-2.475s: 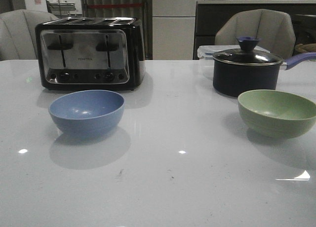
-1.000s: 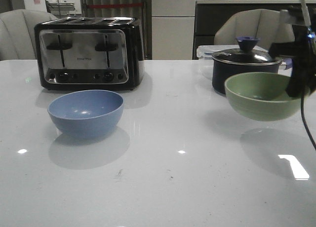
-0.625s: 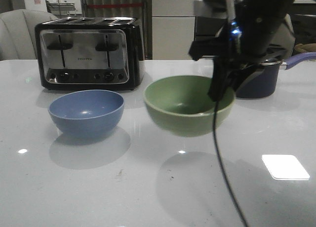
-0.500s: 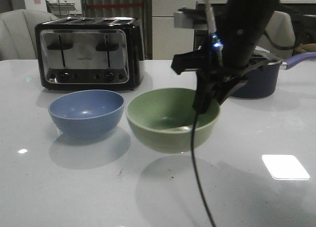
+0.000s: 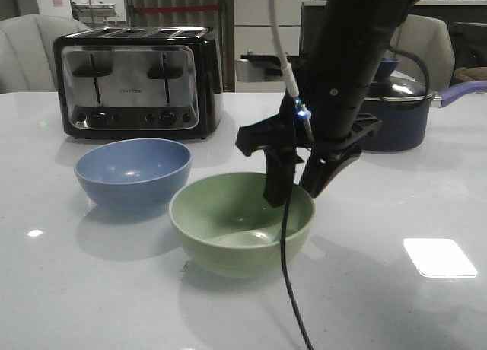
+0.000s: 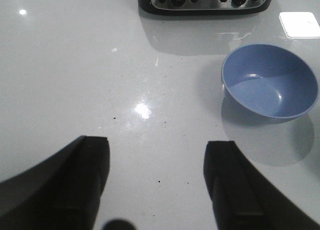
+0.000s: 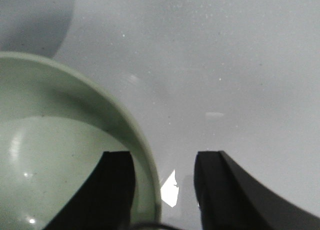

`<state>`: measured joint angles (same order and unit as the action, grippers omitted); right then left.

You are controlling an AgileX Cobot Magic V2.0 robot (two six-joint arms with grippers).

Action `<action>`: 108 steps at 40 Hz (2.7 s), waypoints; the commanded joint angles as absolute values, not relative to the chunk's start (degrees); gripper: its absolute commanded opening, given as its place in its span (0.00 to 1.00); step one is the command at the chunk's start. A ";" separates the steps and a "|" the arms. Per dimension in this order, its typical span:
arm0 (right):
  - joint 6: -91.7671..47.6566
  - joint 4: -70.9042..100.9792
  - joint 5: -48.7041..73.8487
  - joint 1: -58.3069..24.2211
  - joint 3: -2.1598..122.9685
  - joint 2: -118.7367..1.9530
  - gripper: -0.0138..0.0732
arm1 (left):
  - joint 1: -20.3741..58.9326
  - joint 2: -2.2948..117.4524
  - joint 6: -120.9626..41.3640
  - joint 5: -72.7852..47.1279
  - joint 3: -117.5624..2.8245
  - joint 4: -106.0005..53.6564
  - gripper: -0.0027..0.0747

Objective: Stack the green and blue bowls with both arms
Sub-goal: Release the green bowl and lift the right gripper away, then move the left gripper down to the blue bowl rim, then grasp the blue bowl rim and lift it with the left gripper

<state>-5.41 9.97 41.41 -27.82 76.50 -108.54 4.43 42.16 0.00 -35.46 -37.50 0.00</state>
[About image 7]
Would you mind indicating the green plastic bowl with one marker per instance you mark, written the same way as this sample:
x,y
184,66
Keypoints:
x,y
55,125

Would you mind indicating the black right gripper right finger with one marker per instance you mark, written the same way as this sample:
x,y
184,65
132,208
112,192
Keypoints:
x,y
230,198

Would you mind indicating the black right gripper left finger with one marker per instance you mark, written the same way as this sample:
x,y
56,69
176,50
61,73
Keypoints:
x,y
105,200

